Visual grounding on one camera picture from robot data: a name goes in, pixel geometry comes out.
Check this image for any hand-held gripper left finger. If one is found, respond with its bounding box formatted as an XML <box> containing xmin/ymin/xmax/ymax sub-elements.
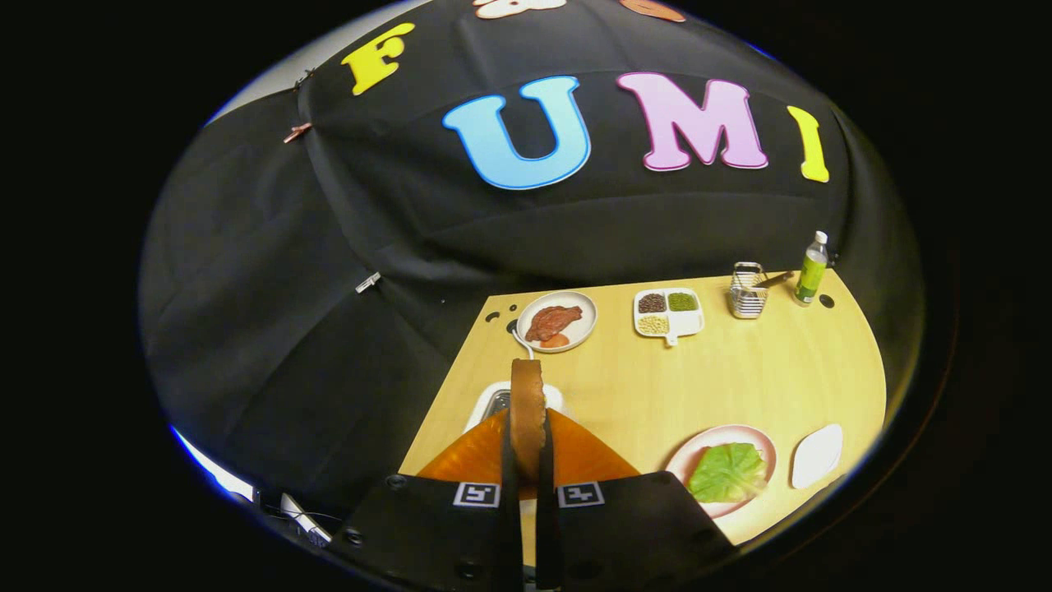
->
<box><xmin>329</xmin><ymin>409</ymin><xmax>524</xmax><ymax>592</ymax></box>

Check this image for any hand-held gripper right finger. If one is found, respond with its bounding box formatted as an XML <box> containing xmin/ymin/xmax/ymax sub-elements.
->
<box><xmin>536</xmin><ymin>409</ymin><xmax>736</xmax><ymax>592</ymax></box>

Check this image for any toasted bread slice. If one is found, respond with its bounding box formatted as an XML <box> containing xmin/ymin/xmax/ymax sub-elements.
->
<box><xmin>510</xmin><ymin>358</ymin><xmax>547</xmax><ymax>482</ymax></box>

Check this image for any green lettuce leaf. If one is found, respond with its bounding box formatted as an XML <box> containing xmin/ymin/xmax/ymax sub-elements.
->
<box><xmin>688</xmin><ymin>442</ymin><xmax>768</xmax><ymax>504</ymax></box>

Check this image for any white toaster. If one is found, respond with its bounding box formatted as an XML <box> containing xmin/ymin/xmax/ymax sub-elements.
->
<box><xmin>464</xmin><ymin>381</ymin><xmax>568</xmax><ymax>434</ymax></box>

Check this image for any pink plate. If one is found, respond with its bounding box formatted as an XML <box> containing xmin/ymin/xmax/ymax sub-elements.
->
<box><xmin>665</xmin><ymin>424</ymin><xmax>778</xmax><ymax>519</ymax></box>

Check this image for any brown meat piece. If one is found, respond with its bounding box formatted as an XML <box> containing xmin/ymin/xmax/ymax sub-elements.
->
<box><xmin>525</xmin><ymin>305</ymin><xmax>584</xmax><ymax>343</ymax></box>

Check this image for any white plate with meat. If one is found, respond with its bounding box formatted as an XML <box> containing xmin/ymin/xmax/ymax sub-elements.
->
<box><xmin>516</xmin><ymin>291</ymin><xmax>598</xmax><ymax>354</ymax></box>

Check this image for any white divided seasoning tray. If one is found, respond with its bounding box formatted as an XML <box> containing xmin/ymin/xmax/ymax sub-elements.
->
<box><xmin>633</xmin><ymin>287</ymin><xmax>705</xmax><ymax>347</ymax></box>

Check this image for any white oval plate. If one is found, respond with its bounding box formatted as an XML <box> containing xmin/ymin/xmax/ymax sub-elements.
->
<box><xmin>791</xmin><ymin>423</ymin><xmax>844</xmax><ymax>490</ymax></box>

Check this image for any black backdrop cloth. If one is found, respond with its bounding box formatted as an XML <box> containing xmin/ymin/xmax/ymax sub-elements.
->
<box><xmin>140</xmin><ymin>0</ymin><xmax>925</xmax><ymax>527</ymax></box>

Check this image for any green label plastic bottle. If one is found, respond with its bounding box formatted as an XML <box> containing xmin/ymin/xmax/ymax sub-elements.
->
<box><xmin>793</xmin><ymin>230</ymin><xmax>829</xmax><ymax>307</ymax></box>

